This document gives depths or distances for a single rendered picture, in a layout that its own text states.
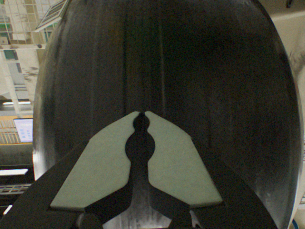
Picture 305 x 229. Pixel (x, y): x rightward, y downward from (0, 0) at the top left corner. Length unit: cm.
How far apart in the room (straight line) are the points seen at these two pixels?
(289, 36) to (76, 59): 39
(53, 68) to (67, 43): 3
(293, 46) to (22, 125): 438
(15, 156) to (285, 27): 1383
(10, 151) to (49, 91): 1363
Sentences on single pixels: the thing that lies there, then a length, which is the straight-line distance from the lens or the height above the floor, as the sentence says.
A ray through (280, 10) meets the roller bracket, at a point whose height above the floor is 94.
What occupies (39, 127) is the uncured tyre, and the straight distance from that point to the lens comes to 20.
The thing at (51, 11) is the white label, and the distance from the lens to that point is 27.
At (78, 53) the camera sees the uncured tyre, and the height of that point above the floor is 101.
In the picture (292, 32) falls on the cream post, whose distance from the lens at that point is 44.
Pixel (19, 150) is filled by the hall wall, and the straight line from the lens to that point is 1348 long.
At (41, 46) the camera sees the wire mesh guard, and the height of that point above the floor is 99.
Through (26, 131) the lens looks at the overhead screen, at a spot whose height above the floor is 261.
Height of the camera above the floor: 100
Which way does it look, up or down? 21 degrees up
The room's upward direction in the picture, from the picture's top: 179 degrees clockwise
